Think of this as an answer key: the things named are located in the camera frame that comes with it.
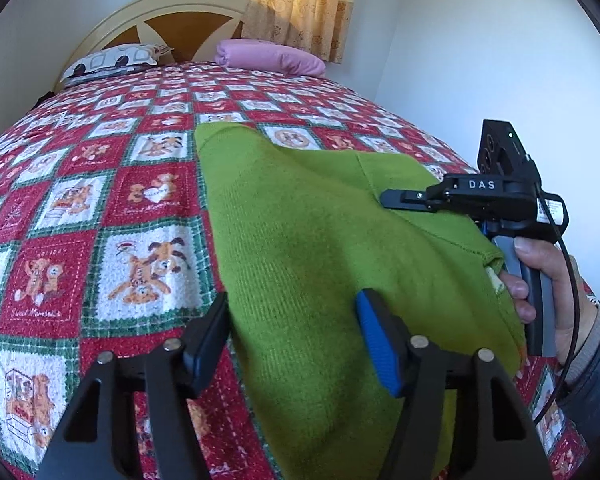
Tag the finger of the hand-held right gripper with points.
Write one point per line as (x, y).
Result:
(404, 199)

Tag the white patterned pillow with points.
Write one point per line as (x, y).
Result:
(115, 57)

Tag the pink pillow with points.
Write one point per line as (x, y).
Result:
(265, 57)

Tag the person's right forearm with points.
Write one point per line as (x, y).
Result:
(594, 375)

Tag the green knit sweater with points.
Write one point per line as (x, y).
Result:
(305, 240)

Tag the red checkered printed blanket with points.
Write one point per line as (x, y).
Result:
(80, 185)

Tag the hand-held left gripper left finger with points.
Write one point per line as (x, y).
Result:
(207, 340)

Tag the long yellow patterned curtain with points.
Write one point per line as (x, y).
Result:
(300, 10)

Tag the cream and brown headboard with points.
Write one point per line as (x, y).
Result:
(130, 15)

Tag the person's right hand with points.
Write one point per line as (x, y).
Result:
(572, 310)

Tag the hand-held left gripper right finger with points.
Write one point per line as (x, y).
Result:
(377, 340)

